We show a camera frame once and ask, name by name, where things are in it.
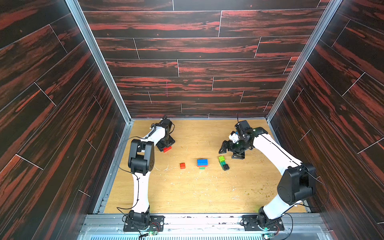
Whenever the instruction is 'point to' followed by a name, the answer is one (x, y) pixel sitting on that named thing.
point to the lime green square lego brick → (221, 158)
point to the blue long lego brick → (202, 162)
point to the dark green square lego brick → (202, 168)
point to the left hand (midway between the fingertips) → (169, 145)
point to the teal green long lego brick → (222, 163)
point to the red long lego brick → (202, 165)
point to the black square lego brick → (224, 165)
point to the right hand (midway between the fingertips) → (228, 153)
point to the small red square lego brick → (182, 165)
